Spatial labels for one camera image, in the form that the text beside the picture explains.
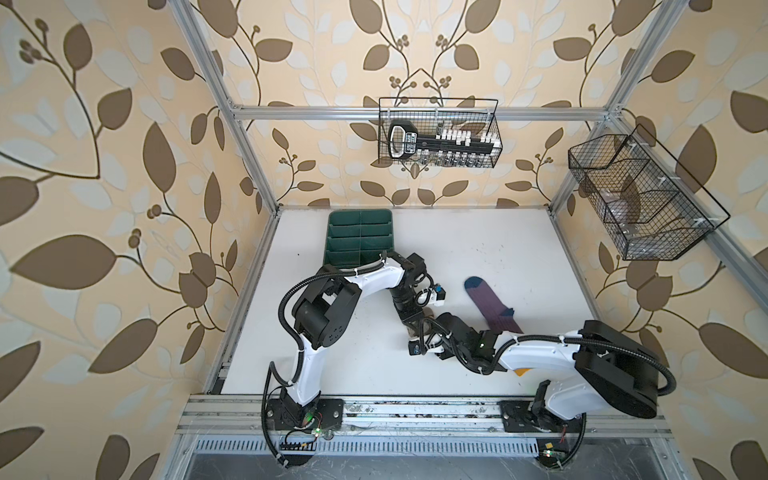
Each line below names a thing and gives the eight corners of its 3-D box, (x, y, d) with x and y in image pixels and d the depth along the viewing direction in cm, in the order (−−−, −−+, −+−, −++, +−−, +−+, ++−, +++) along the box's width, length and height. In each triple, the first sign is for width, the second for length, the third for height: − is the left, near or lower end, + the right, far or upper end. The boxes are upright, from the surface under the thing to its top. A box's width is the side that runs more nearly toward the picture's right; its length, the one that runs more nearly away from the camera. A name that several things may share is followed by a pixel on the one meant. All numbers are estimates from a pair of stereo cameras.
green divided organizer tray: (324, 268, 104) (320, 257, 99) (333, 221, 118) (330, 209, 113) (393, 268, 104) (393, 257, 99) (393, 221, 118) (393, 209, 113)
